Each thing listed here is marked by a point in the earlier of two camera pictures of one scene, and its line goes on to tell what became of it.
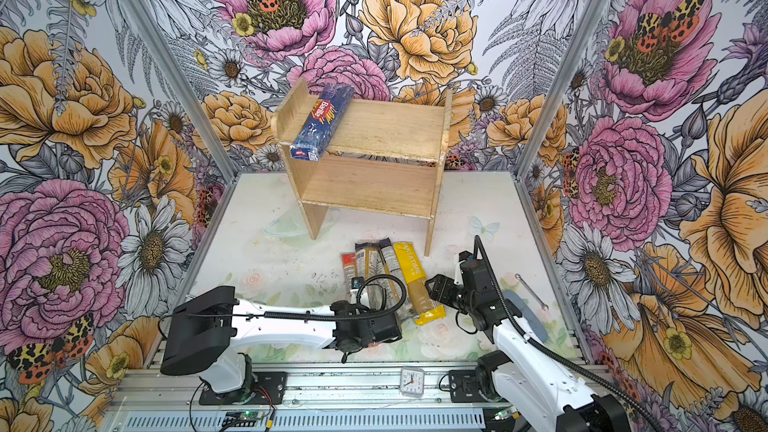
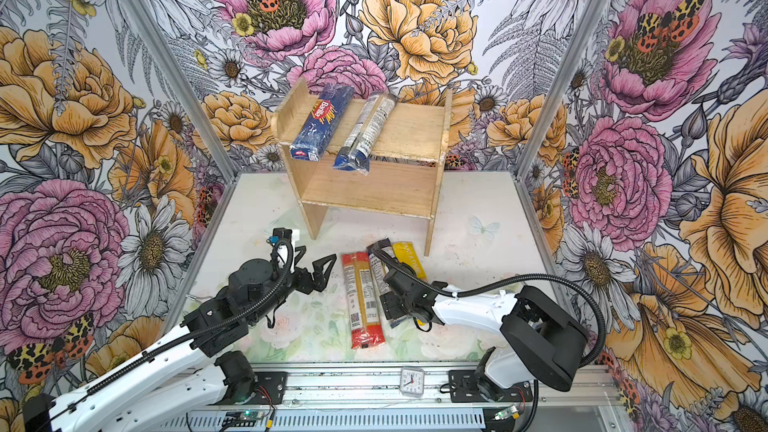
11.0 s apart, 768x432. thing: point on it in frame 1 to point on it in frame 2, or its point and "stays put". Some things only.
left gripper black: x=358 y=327 to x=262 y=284
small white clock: x=412 y=382 stays put
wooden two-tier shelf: x=384 y=158 stays put
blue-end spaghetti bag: x=370 y=265 to x=358 y=145
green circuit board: x=241 y=418 stays put
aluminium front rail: x=319 y=398 stays put
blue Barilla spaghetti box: x=324 y=115 stays put
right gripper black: x=442 y=288 to x=389 y=308
